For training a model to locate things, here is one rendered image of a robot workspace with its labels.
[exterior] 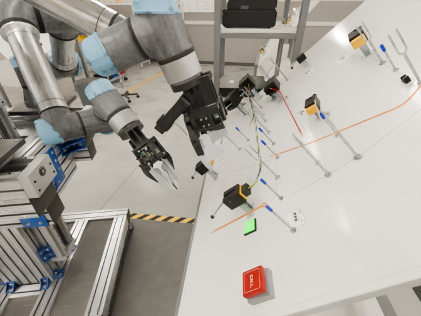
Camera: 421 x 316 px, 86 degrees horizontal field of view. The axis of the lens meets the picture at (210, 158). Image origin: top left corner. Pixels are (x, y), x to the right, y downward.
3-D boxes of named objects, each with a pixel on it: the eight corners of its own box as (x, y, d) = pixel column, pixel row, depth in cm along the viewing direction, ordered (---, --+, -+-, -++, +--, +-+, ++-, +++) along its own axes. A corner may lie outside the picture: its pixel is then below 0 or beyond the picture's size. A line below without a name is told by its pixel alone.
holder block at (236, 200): (232, 199, 68) (223, 192, 66) (247, 191, 65) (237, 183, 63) (232, 210, 64) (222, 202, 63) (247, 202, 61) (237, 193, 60)
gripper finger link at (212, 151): (228, 171, 50) (217, 131, 48) (203, 176, 52) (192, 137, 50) (230, 167, 53) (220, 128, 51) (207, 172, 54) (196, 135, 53)
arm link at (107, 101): (108, 89, 68) (109, 71, 61) (130, 118, 69) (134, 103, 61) (83, 99, 64) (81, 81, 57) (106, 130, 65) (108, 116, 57)
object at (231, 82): (217, 97, 150) (217, 87, 147) (220, 83, 180) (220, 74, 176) (267, 99, 147) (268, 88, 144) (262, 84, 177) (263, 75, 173)
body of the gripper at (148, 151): (144, 170, 57) (114, 132, 57) (146, 172, 66) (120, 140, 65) (168, 152, 59) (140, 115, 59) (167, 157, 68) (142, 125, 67)
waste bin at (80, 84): (86, 125, 363) (72, 85, 329) (85, 115, 397) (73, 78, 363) (116, 119, 380) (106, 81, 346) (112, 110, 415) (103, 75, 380)
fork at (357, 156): (364, 157, 49) (329, 111, 44) (355, 162, 50) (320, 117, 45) (359, 152, 51) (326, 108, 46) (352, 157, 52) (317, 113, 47)
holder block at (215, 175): (202, 184, 106) (187, 170, 103) (221, 170, 101) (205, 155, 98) (201, 190, 103) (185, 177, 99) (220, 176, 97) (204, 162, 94)
